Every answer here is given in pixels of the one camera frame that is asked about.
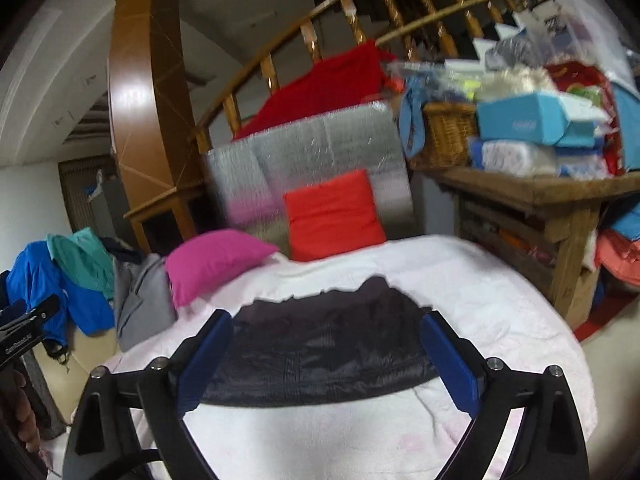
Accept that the brown striped curtain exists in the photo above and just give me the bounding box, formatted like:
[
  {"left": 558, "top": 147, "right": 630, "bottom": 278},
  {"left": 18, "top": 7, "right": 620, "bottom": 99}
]
[{"left": 57, "top": 157, "right": 118, "bottom": 241}]

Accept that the pink pillow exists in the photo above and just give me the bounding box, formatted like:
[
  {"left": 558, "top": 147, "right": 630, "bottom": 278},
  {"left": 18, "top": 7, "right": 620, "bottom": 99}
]
[{"left": 165, "top": 229, "right": 281, "bottom": 309}]

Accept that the wooden pillar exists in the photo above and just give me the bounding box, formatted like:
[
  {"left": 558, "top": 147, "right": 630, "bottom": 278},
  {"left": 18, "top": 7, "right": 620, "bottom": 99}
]
[{"left": 107, "top": 0, "right": 201, "bottom": 256}]

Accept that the teal jacket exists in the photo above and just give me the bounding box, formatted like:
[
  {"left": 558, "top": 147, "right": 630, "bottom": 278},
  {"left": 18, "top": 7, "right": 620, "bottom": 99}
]
[{"left": 46, "top": 226, "right": 118, "bottom": 301}]

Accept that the cream cloth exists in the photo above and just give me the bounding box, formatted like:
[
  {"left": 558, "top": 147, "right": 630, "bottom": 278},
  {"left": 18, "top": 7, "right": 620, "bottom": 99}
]
[{"left": 475, "top": 67, "right": 561, "bottom": 103}]

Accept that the silver foil mat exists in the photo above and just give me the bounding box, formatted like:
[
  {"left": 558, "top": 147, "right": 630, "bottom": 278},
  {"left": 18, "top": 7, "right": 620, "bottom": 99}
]
[{"left": 206, "top": 101, "right": 418, "bottom": 261}]

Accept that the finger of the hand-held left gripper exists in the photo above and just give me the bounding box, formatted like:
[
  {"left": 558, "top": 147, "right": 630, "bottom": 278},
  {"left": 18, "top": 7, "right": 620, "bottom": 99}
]
[{"left": 0, "top": 294, "right": 62, "bottom": 333}]

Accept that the wicker basket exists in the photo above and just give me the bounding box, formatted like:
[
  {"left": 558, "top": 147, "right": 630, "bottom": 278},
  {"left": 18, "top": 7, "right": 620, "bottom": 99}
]
[{"left": 407, "top": 101, "right": 483, "bottom": 171}]

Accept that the red cloth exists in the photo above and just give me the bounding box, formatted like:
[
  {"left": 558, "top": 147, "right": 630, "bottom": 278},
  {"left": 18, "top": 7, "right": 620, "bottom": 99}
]
[{"left": 234, "top": 41, "right": 398, "bottom": 140}]

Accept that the blue jacket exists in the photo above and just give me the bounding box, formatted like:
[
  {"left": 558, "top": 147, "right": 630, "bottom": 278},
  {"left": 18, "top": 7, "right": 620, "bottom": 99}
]
[{"left": 5, "top": 240, "right": 116, "bottom": 356}]

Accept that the light blue box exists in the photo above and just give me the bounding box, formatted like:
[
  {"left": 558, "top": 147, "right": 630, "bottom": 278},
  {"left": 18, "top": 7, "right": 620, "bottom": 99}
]
[{"left": 475, "top": 91, "right": 608, "bottom": 148}]

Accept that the white tissue pack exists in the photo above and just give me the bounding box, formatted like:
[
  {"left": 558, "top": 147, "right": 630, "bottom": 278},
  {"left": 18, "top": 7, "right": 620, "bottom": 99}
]
[{"left": 470, "top": 137, "right": 608, "bottom": 178}]

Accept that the red gift bag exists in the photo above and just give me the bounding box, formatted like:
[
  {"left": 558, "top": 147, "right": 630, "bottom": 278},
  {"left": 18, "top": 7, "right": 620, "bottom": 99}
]
[{"left": 545, "top": 61, "right": 628, "bottom": 176}]

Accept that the clear plastic container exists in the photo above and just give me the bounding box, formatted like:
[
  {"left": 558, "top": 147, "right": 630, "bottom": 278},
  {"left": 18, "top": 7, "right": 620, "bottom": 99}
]
[{"left": 540, "top": 0, "right": 636, "bottom": 81}]

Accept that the person's left hand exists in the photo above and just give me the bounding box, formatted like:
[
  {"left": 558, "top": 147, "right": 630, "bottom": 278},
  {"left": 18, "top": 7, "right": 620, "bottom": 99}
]
[{"left": 10, "top": 370, "right": 42, "bottom": 456}]

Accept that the blue cloth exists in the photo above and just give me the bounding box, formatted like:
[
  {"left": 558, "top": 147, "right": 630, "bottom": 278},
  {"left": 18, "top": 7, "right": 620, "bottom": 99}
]
[{"left": 397, "top": 76, "right": 431, "bottom": 158}]

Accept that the wooden stair railing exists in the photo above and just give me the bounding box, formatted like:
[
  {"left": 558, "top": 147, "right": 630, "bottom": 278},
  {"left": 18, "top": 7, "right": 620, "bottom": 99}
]
[{"left": 187, "top": 0, "right": 551, "bottom": 156}]

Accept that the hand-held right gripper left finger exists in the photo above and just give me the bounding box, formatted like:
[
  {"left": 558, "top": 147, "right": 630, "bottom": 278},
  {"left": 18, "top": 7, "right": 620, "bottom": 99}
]
[{"left": 62, "top": 308, "right": 233, "bottom": 480}]

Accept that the wooden table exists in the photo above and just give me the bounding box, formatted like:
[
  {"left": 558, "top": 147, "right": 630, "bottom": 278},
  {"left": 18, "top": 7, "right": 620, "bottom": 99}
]
[{"left": 415, "top": 165, "right": 640, "bottom": 328}]

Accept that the red pillow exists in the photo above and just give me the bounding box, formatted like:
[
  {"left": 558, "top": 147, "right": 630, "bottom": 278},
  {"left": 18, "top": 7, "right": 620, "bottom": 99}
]
[{"left": 282, "top": 169, "right": 388, "bottom": 262}]

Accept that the coral cloth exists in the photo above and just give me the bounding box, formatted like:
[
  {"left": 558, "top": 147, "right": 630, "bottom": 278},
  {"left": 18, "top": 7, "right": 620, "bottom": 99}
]
[{"left": 595, "top": 227, "right": 640, "bottom": 286}]

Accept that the white blanket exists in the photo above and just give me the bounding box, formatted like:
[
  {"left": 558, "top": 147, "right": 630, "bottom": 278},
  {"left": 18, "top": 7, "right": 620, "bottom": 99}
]
[{"left": 37, "top": 234, "right": 598, "bottom": 480}]

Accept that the black puffer jacket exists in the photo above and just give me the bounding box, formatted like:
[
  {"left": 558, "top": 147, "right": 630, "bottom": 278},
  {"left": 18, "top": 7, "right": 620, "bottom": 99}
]
[{"left": 197, "top": 276, "right": 441, "bottom": 408}]

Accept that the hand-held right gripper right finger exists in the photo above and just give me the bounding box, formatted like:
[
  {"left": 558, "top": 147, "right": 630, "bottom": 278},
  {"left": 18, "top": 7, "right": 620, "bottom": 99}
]
[{"left": 420, "top": 310, "right": 591, "bottom": 480}]

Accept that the clear plastic bag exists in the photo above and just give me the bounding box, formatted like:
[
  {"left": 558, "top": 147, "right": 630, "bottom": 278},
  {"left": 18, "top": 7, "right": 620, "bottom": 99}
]
[{"left": 487, "top": 35, "right": 546, "bottom": 68}]

